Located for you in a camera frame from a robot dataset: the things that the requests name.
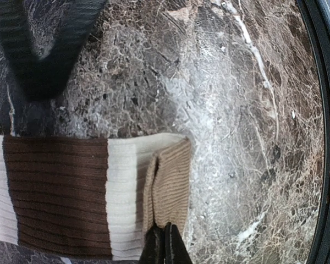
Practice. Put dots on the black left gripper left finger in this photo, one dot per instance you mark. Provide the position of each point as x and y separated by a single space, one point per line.
153 251

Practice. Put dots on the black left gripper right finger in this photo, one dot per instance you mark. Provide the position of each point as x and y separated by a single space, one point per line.
175 250

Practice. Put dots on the beige and brown sock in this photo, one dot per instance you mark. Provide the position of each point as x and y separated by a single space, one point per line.
92 198

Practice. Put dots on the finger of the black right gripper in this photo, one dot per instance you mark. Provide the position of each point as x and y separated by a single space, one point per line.
43 73

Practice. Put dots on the black front rail frame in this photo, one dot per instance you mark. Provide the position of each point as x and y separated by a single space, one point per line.
316 17

